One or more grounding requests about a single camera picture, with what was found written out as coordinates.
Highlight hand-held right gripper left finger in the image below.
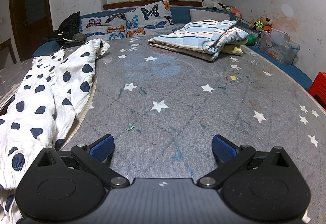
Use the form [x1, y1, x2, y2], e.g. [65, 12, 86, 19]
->
[33, 134, 130, 189]

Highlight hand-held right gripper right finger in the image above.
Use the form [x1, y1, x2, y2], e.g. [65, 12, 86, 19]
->
[197, 134, 293, 188]

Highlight white navy polka-dot pants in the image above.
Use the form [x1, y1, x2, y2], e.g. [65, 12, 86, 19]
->
[0, 39, 110, 224]

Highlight black clothes pile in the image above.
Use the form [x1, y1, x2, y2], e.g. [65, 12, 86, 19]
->
[42, 11, 87, 49]

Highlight grey star-print mat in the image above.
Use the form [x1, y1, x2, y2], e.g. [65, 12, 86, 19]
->
[0, 35, 326, 224]

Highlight yellow plush toy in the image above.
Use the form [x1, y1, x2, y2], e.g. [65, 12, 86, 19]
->
[220, 38, 249, 55]

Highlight blue bench cushion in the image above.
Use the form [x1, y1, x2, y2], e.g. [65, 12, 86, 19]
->
[32, 6, 313, 90]

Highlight clear plastic storage box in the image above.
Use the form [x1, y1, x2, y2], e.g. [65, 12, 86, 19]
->
[260, 28, 300, 65]

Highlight red plastic stool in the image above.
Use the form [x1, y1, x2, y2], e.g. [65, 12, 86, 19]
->
[308, 71, 326, 112]

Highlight striped folded blanket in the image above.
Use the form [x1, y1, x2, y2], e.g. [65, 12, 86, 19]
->
[148, 19, 249, 62]

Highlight grey pillow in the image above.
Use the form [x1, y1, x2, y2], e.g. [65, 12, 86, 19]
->
[190, 9, 237, 22]

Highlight pink plush toy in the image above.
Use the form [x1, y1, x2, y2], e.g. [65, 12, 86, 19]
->
[229, 6, 242, 18]

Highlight black white plush toy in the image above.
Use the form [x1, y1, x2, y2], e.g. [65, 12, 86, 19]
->
[202, 0, 231, 12]

